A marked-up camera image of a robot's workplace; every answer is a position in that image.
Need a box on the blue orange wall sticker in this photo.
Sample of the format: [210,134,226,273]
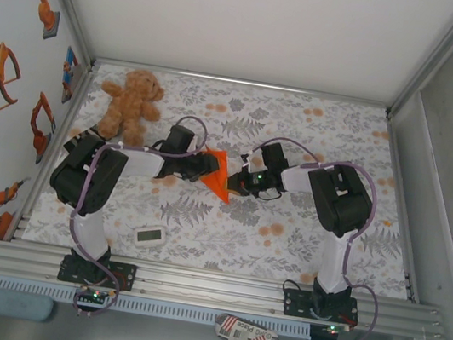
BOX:
[56,44,84,106]

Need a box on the red striped printed packet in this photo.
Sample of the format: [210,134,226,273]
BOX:
[211,311,284,340]

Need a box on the white slotted cable duct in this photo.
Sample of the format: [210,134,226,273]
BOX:
[0,274,314,340]

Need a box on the aluminium profile frame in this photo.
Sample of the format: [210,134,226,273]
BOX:
[0,0,453,340]

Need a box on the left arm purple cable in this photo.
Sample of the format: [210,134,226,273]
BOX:
[55,99,212,331]

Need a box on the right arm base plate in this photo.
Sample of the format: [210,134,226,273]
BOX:
[279,286,362,329]

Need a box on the floral table mat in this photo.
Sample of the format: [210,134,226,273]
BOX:
[20,52,442,303]

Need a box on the brown teddy bear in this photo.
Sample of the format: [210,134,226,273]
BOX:
[92,62,169,149]

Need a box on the white digital timer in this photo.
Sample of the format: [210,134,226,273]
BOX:
[130,220,169,251]

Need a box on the orange cloth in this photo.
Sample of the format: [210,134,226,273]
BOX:
[196,145,240,205]

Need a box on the blue-grey sponge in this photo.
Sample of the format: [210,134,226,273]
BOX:
[0,288,57,325]

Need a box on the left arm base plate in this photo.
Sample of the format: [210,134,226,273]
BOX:
[56,252,139,293]

